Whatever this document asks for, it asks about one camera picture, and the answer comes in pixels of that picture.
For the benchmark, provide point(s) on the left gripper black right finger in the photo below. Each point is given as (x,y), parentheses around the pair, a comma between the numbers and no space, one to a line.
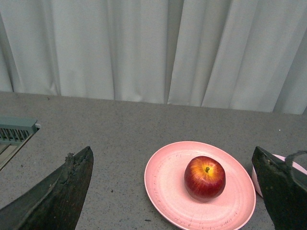
(284,189)

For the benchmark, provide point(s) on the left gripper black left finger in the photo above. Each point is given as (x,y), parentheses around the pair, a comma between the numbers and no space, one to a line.
(56,202)

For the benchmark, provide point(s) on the red yellow apple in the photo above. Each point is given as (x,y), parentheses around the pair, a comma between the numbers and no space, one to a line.
(204,178)

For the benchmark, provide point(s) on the pink bowl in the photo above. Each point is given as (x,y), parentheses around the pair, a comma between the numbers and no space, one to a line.
(255,179)

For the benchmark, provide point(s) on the pink plate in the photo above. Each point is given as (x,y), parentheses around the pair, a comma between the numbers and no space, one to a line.
(164,183)

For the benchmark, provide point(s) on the grey slotted rack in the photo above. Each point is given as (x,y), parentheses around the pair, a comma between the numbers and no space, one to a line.
(14,133)

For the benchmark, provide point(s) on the white curtain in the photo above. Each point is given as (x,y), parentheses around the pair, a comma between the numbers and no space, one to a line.
(236,54)

